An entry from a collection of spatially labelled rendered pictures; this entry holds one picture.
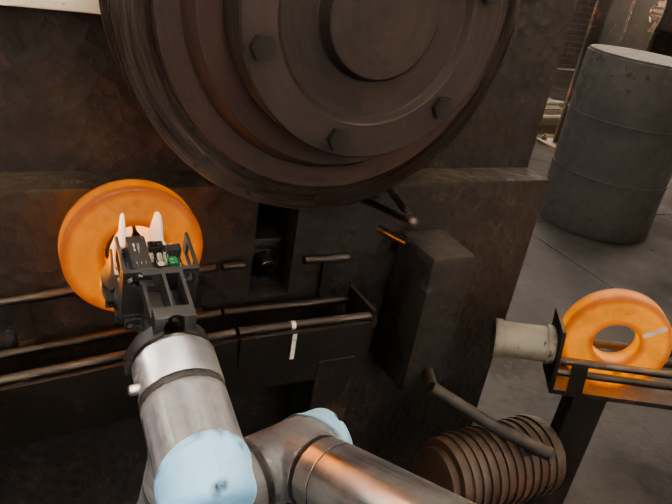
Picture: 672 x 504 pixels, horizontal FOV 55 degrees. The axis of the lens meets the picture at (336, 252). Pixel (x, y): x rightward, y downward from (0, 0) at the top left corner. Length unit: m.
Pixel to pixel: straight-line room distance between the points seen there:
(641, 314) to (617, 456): 1.07
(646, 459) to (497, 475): 1.11
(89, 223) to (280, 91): 0.26
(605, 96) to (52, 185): 2.88
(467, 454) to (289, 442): 0.41
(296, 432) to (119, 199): 0.31
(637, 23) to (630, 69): 1.63
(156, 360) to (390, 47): 0.36
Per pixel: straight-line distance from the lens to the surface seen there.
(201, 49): 0.64
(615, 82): 3.36
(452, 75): 0.71
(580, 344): 1.04
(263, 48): 0.60
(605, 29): 5.16
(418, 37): 0.67
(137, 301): 0.65
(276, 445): 0.66
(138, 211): 0.74
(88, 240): 0.75
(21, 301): 0.85
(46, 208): 0.81
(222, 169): 0.72
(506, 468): 1.05
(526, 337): 1.02
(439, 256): 0.92
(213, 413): 0.54
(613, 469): 2.01
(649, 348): 1.06
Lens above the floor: 1.18
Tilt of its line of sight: 26 degrees down
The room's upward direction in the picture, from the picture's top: 10 degrees clockwise
